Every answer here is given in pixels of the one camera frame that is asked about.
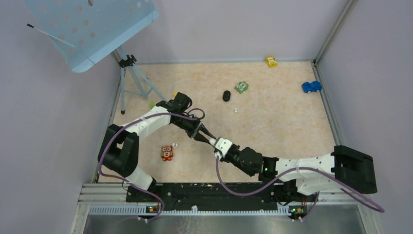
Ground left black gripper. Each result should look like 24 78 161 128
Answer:
172 114 215 144

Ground black earbud charging case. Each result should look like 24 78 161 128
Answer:
222 90 231 102

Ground white earbud charging case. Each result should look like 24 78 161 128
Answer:
209 138 218 146

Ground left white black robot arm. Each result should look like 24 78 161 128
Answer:
98 92 215 202

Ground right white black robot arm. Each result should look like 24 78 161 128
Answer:
220 145 377 201

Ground red owl toy block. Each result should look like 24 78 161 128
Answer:
161 146 174 161

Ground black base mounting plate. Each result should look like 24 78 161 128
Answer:
126 182 319 213

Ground green owl toy block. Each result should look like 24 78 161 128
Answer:
234 81 249 94

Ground light blue tripod stand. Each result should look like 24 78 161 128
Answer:
113 45 167 115

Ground blue toy car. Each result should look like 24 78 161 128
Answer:
301 81 322 93

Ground light blue perforated board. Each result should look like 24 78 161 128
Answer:
24 0 159 73

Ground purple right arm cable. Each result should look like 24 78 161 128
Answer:
215 155 385 214

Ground aluminium frame rail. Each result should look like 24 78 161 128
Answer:
70 183 380 234

